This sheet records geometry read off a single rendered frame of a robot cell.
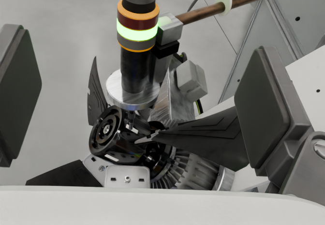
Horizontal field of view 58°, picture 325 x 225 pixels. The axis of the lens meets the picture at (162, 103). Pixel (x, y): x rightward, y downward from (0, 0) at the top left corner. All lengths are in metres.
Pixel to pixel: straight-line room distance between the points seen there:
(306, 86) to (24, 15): 2.88
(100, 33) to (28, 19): 0.71
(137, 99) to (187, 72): 0.51
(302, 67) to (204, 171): 0.33
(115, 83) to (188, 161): 0.32
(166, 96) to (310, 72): 0.36
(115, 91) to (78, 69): 2.20
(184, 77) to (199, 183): 0.32
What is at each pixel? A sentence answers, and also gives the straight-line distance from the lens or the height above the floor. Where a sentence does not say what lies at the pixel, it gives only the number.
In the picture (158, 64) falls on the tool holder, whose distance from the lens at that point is 0.36.
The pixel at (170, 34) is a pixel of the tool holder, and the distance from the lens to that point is 0.35.
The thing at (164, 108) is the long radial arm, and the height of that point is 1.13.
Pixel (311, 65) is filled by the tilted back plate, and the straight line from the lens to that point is 0.76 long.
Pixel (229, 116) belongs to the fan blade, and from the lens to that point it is 0.47.
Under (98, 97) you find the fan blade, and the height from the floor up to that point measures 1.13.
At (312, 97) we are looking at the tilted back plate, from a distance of 0.71.
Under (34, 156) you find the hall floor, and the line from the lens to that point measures 2.09.
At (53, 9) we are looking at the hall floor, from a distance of 3.33.
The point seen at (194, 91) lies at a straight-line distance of 0.86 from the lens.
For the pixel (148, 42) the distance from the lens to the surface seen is 0.32.
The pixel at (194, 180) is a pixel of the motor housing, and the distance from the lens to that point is 0.67.
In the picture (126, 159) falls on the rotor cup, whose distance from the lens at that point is 0.61.
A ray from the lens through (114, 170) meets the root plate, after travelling 0.62.
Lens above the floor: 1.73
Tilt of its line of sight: 48 degrees down
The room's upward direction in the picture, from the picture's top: 10 degrees clockwise
